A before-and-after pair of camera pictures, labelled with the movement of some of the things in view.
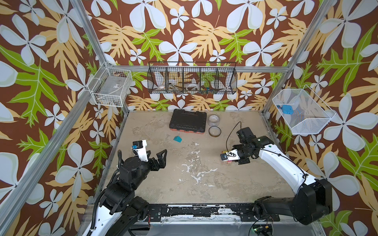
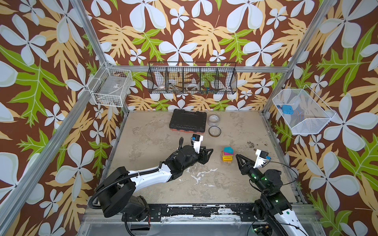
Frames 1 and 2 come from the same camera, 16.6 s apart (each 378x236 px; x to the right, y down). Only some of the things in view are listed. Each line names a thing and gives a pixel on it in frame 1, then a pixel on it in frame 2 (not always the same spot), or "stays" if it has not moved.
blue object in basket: [287, 109] stays
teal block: [177, 138] → [228, 150]
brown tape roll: [214, 131] stays
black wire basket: [192, 78] stays
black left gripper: [156, 166] → [204, 157]
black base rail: [245, 212] stays
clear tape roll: [213, 120] stays
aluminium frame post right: [304, 47] stays
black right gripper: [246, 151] → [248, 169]
